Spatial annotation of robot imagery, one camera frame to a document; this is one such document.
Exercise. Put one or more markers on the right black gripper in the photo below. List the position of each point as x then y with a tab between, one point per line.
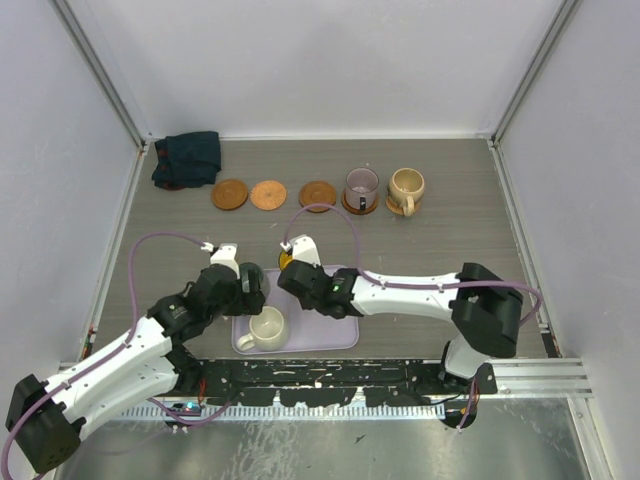
306	305

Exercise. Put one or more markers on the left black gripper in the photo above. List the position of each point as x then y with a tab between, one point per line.
247	303

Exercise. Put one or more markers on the grey ceramic mug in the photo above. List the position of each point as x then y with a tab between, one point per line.
254	281

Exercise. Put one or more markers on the yellow glass mug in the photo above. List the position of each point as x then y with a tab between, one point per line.
283	260

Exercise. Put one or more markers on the lavender plastic tray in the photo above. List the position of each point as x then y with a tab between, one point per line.
308	330

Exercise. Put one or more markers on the white ceramic mug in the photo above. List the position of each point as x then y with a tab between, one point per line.
268	331

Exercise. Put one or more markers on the brown wooden coaster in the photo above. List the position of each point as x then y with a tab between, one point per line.
372	209
229	194
317	192

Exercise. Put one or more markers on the woven rattan coaster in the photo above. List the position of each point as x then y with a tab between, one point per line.
268	195
396	208

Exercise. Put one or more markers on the clear purple glass mug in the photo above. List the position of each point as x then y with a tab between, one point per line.
360	191

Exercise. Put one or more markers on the beige ceramic mug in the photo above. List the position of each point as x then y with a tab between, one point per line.
406	187

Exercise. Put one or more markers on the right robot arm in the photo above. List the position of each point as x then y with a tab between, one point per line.
485	311

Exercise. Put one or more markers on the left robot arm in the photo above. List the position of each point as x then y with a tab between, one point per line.
49	419

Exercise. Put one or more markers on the dark folded cloth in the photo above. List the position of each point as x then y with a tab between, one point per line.
189	160

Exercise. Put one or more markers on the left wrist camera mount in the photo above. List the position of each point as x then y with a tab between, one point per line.
223	254

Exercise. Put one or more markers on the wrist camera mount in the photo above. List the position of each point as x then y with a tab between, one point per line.
223	254
302	248

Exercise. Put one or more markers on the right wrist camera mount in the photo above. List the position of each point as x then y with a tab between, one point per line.
302	248

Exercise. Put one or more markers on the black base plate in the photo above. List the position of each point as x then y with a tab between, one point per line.
318	383

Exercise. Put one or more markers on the left aluminium frame post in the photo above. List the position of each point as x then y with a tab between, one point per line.
71	23

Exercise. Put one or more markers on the aluminium frame post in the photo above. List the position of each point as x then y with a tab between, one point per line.
559	23
71	23

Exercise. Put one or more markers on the right aluminium frame post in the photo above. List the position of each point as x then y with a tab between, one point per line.
559	23

